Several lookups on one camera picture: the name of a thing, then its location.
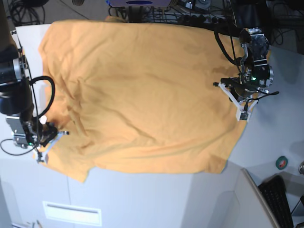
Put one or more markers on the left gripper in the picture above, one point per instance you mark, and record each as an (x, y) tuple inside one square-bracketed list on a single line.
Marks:
[(240, 91)]

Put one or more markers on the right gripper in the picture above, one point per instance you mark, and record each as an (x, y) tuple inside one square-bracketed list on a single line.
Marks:
[(46, 133)]

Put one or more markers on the orange t-shirt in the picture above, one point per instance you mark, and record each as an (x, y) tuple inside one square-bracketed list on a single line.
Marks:
[(138, 98)]

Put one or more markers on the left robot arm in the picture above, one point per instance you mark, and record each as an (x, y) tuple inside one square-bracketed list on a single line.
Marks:
[(255, 75)]

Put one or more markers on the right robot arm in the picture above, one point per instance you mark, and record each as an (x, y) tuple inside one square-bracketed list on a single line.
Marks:
[(16, 100)]

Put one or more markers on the green tape roll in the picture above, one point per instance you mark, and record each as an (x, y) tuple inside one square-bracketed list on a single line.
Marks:
[(281, 162)]

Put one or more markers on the white table slot plate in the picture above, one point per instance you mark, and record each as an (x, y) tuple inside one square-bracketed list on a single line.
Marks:
[(72, 214)]

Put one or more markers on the black keyboard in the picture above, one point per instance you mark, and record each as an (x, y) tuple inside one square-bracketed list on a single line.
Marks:
[(274, 192)]

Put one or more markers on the white partition panel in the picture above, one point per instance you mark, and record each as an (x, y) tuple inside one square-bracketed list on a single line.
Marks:
[(230, 199)]

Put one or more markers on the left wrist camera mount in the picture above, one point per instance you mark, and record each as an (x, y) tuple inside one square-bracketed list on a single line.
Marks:
[(244, 104)]

